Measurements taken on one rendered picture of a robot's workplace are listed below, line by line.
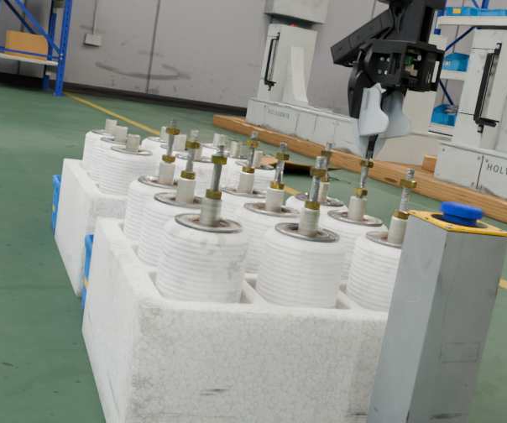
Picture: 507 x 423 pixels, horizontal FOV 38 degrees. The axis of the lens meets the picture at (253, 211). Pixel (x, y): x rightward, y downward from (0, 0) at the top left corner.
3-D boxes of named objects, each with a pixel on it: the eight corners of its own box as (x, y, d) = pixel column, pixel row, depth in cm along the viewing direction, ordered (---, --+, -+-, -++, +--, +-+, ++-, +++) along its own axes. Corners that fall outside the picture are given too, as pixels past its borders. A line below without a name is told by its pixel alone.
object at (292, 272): (323, 404, 84) (353, 250, 80) (240, 391, 83) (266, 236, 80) (316, 370, 93) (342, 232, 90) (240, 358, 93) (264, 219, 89)
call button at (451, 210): (463, 222, 73) (467, 202, 73) (488, 232, 69) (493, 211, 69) (428, 219, 72) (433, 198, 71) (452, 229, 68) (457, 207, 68)
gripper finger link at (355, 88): (348, 117, 94) (363, 48, 93) (341, 115, 95) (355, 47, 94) (375, 122, 97) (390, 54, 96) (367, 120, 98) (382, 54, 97)
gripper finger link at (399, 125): (394, 164, 95) (407, 92, 93) (363, 156, 99) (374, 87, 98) (411, 165, 96) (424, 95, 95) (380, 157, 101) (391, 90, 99)
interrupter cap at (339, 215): (326, 221, 96) (326, 216, 96) (327, 211, 104) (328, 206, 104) (383, 232, 96) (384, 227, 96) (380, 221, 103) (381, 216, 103)
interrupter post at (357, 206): (345, 221, 99) (350, 197, 98) (345, 218, 101) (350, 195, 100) (363, 225, 98) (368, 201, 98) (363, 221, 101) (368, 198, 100)
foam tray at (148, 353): (315, 340, 125) (335, 237, 122) (441, 465, 89) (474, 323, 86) (81, 331, 112) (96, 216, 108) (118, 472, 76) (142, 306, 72)
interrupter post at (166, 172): (176, 188, 103) (180, 164, 102) (163, 188, 101) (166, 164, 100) (165, 184, 104) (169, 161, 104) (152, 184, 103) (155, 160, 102)
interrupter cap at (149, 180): (202, 192, 103) (203, 187, 103) (160, 192, 97) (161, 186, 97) (168, 180, 108) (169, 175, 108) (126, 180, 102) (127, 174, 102)
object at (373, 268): (316, 365, 95) (342, 229, 91) (381, 366, 98) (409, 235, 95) (351, 399, 86) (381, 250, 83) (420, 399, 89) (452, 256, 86)
